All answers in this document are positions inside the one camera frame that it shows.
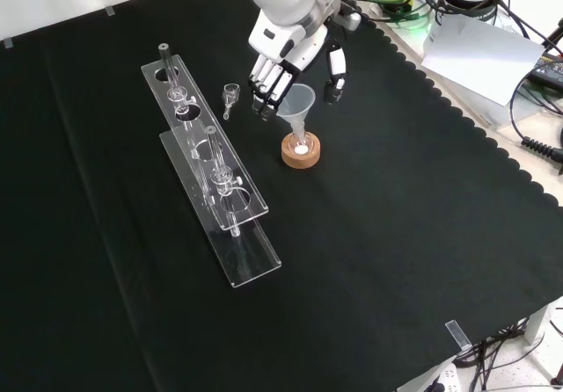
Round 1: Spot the clear acrylic funnel stand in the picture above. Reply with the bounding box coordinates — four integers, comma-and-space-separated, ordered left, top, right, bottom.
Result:
140, 42, 282, 289

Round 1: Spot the white power strip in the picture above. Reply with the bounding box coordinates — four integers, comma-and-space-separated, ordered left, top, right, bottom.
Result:
395, 362, 463, 392

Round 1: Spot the black coiled cable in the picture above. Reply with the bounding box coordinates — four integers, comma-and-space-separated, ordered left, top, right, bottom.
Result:
508, 69, 563, 163

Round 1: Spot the clear tape strip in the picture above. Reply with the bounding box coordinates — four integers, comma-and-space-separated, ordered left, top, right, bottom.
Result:
444, 319, 472, 351

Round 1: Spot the translucent plastic funnel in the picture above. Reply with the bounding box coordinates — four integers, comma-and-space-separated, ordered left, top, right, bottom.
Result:
275, 83, 317, 147

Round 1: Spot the white paper sheet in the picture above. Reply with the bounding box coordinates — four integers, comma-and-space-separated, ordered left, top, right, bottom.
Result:
420, 13, 546, 107

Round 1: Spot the black bench cloth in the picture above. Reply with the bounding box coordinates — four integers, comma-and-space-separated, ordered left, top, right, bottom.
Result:
0, 0, 563, 392

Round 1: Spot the clear round-bottom flask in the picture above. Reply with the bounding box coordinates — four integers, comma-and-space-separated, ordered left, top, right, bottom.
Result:
288, 120, 314, 156

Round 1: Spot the black power adapter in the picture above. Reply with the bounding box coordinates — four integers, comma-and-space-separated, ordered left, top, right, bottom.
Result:
529, 54, 563, 91

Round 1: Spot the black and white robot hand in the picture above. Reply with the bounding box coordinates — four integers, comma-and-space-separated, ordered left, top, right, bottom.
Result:
247, 9, 349, 123

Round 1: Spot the white table leg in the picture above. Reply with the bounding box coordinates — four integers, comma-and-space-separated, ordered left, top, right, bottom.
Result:
524, 303, 552, 345

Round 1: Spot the cork ring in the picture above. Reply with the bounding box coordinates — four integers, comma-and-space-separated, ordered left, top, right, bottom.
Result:
281, 131, 322, 170

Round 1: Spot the black cable bundle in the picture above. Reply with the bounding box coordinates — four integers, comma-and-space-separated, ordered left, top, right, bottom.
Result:
455, 316, 549, 392

